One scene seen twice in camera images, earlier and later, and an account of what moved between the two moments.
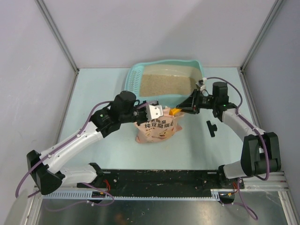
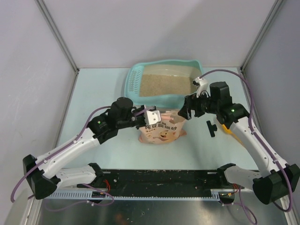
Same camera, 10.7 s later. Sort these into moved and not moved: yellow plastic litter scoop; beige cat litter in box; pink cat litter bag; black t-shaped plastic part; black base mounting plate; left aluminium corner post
Moved: yellow plastic litter scoop; pink cat litter bag
Not moved: beige cat litter in box; black t-shaped plastic part; black base mounting plate; left aluminium corner post
